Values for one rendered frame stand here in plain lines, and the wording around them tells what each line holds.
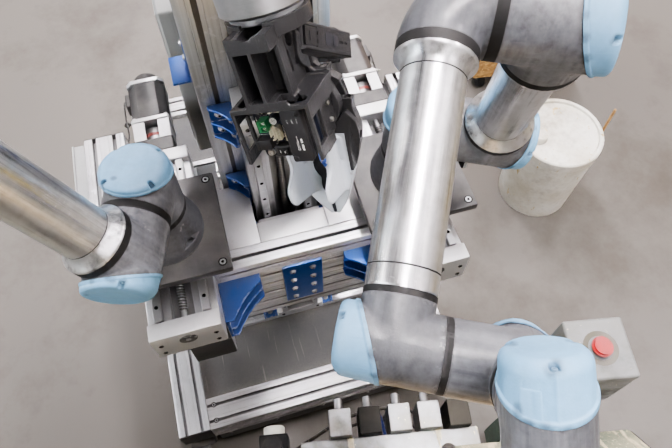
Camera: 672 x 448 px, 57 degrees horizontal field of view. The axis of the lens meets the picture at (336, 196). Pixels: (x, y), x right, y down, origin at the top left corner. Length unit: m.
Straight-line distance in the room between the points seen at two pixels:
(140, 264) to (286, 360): 1.06
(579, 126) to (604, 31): 1.64
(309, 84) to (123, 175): 0.58
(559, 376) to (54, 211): 0.66
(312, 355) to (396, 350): 1.40
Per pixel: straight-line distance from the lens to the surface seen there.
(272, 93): 0.51
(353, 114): 0.56
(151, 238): 1.01
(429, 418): 1.38
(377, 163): 1.23
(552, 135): 2.30
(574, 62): 0.75
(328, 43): 0.58
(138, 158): 1.07
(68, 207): 0.92
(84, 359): 2.35
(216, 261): 1.20
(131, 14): 3.27
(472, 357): 0.59
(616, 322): 1.36
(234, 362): 2.00
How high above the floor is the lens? 2.10
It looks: 59 degrees down
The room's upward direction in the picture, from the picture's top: straight up
